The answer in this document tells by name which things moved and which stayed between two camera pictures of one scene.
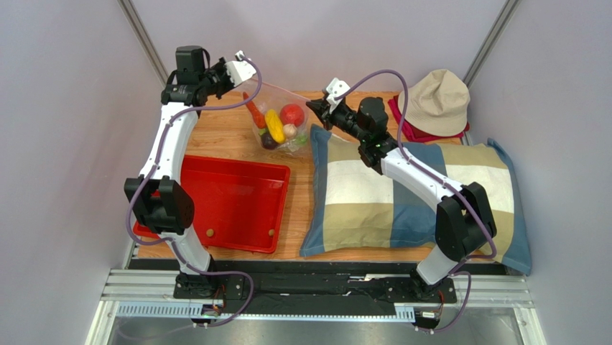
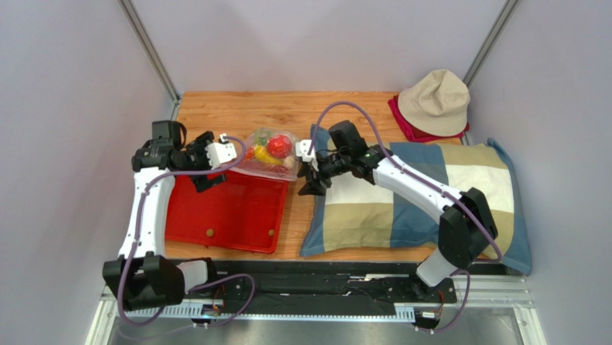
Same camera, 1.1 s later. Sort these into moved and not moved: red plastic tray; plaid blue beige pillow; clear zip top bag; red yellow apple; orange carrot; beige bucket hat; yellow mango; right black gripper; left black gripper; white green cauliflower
Moved: orange carrot; clear zip top bag; right black gripper; white green cauliflower; red yellow apple; left black gripper; yellow mango
Not moved: red plastic tray; plaid blue beige pillow; beige bucket hat
